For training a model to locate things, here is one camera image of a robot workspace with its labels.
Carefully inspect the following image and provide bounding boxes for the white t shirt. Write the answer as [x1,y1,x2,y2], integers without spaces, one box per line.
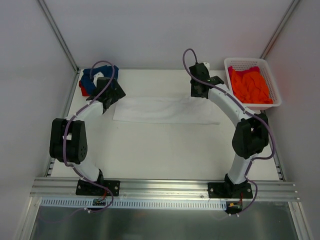
[113,96,221,125]

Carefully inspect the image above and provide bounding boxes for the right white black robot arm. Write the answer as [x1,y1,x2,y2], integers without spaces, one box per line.
[188,62,269,198]

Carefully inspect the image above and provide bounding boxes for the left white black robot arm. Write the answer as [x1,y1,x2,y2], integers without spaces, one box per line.
[49,77,126,195]

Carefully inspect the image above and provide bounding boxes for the folded red t shirt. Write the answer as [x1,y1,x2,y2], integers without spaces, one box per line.
[78,81,89,97]

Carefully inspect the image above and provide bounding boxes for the folded blue t shirt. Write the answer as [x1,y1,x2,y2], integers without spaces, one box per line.
[80,65,113,96]

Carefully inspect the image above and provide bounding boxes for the orange t shirt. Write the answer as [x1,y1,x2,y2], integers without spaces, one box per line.
[230,72,273,104]

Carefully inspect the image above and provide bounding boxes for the white plastic basket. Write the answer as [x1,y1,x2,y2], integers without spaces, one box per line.
[224,57,282,111]

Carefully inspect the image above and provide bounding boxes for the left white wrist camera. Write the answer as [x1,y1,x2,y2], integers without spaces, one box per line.
[93,72,104,80]

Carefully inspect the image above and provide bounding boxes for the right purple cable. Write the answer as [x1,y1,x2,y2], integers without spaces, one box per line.
[182,48,277,217]

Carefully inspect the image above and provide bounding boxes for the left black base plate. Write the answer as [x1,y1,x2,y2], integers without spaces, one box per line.
[75,180,121,197]

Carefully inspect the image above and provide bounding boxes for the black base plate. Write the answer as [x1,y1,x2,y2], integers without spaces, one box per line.
[207,181,253,199]
[75,180,121,197]

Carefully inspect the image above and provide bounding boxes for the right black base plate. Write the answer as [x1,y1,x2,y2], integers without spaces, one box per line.
[207,181,253,199]

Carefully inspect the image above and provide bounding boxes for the aluminium mounting rail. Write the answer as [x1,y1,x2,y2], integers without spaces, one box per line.
[30,177,301,202]

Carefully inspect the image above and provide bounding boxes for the white slotted cable duct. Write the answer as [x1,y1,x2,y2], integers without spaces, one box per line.
[40,197,227,211]

